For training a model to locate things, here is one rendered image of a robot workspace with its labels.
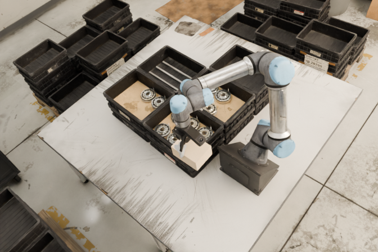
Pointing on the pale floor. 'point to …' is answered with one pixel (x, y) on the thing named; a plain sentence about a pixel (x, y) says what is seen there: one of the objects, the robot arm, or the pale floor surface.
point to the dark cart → (7, 170)
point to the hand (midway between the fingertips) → (191, 148)
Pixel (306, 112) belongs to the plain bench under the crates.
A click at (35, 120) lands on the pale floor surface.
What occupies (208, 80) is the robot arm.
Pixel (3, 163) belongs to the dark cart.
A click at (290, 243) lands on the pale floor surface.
